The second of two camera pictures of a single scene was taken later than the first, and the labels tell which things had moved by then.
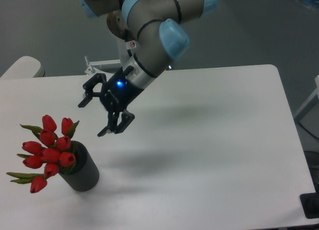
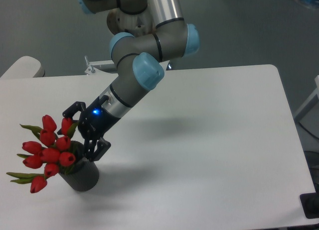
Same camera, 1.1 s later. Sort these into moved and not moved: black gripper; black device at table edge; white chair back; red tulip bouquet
Moved: black gripper
Not moved: white chair back; black device at table edge; red tulip bouquet
